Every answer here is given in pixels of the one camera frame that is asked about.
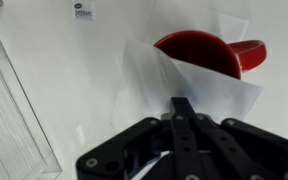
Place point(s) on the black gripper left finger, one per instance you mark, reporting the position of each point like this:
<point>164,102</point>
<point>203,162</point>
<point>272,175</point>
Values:
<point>130,150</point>

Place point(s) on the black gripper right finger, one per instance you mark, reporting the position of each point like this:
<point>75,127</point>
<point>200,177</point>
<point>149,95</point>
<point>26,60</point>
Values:
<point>250,153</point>

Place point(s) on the white paper sheet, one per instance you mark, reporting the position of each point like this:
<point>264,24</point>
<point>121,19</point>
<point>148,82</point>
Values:
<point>210,93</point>

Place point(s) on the white mug red inside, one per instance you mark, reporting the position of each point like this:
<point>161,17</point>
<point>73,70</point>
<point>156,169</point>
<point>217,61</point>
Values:
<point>200,50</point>

